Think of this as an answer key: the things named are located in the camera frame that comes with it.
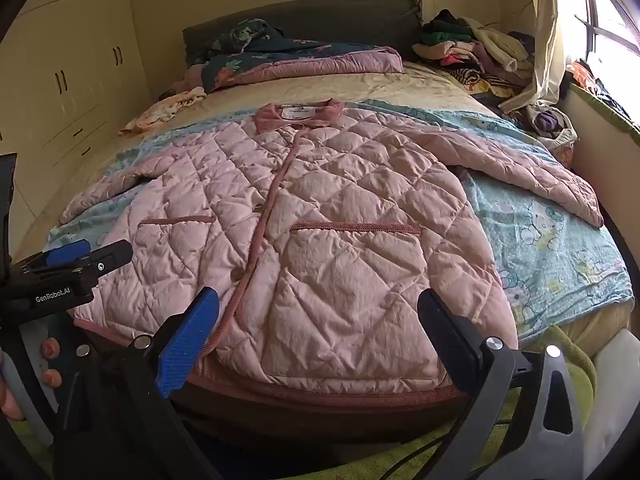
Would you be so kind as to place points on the white bag of clothes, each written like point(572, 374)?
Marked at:
point(550, 125)

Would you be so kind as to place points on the white plastic object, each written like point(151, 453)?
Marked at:
point(610, 385)

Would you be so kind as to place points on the grey headboard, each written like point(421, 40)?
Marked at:
point(325, 20)

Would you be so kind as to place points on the colourful cloth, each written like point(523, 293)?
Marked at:
point(585, 77)

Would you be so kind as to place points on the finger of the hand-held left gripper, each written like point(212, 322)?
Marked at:
point(112, 257)
point(67, 251)

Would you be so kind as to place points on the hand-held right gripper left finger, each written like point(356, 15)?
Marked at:
point(189, 340)

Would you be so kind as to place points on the green fuzzy blanket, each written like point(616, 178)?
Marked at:
point(567, 336)

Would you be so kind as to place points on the peach floral garment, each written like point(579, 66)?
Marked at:
point(165, 107)

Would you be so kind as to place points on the dark floral quilt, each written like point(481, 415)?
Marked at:
point(300, 55)

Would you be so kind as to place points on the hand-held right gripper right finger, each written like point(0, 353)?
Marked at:
point(447, 332)

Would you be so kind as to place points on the cream wardrobe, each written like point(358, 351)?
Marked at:
point(65, 60)

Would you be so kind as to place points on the bed with beige sheet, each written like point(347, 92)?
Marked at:
point(425, 85)

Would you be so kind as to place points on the pink quilted jacket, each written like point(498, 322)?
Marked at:
point(325, 210)

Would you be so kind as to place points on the pile of clothes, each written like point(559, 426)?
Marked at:
point(475, 50)

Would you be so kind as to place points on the blue cartoon print blanket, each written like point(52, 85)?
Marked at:
point(540, 240)

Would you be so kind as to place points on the window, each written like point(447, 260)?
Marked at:
point(610, 25)

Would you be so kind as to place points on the person's left hand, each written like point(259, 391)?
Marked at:
point(51, 349)

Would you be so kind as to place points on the cream curtain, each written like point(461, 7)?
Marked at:
point(545, 35)

